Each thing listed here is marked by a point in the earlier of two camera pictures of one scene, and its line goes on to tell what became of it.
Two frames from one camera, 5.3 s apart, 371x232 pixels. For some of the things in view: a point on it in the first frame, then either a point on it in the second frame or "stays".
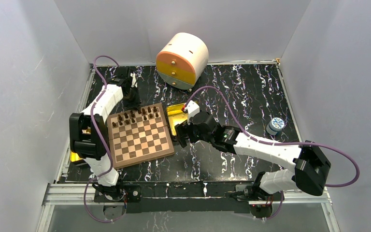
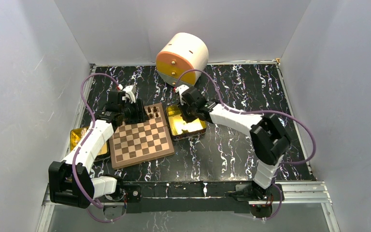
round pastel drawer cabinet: x=181 y=60 stays
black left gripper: x=135 y=104 → x=141 y=116
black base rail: x=195 y=197 stays
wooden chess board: x=139 y=136 stays
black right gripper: x=181 y=130 → x=185 y=117
